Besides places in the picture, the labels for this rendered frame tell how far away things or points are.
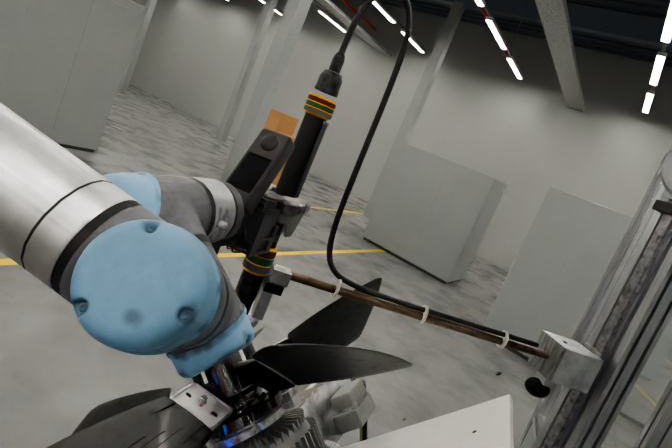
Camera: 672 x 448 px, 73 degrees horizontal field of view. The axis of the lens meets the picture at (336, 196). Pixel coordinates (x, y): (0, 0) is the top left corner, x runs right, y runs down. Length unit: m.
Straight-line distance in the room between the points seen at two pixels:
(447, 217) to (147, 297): 7.72
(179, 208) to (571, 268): 5.75
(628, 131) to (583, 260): 7.29
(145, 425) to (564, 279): 5.58
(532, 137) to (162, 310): 12.90
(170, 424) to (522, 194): 12.37
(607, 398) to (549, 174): 11.89
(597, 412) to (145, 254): 0.94
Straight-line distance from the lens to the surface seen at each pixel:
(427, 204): 8.06
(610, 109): 13.09
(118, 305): 0.27
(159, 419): 0.80
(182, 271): 0.27
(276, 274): 0.71
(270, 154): 0.58
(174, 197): 0.45
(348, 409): 1.09
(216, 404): 0.85
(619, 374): 1.06
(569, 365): 0.98
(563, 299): 6.08
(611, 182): 12.76
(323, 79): 0.67
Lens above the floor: 1.68
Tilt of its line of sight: 8 degrees down
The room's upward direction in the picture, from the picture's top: 23 degrees clockwise
